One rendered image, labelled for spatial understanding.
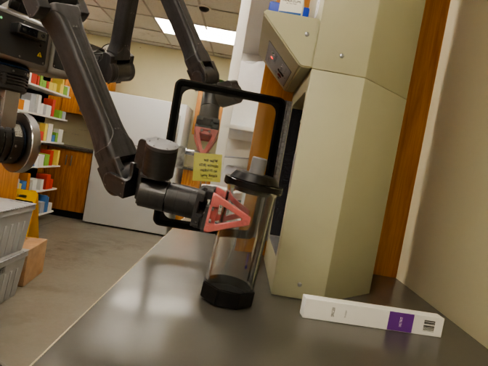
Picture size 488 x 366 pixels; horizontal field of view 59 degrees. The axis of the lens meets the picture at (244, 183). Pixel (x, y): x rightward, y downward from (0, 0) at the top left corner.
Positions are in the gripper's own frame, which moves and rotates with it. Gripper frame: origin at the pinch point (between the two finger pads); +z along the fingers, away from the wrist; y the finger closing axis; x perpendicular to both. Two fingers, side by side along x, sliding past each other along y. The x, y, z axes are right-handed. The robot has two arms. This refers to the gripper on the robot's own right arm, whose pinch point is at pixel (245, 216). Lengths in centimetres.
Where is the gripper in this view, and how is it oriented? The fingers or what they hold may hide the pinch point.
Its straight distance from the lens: 79.2
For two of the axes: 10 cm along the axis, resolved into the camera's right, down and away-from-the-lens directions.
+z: 9.7, 2.4, 0.3
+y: -0.1, -0.8, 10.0
